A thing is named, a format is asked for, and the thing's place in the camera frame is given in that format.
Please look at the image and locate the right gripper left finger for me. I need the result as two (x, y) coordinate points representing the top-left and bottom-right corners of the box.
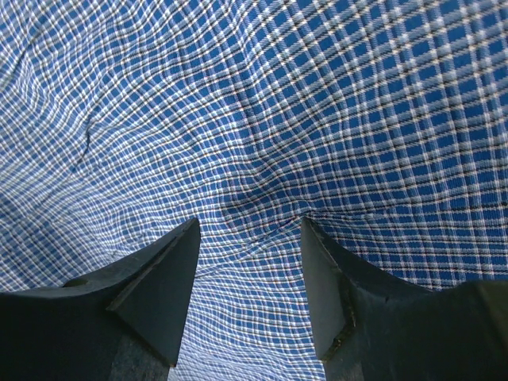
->
(1, 219), (200, 380)

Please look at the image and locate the blue plaid long sleeve shirt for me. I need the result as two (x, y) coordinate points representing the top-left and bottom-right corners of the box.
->
(1, 1), (507, 380)

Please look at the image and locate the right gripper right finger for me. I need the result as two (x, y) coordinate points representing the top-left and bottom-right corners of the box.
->
(301, 218), (507, 380)

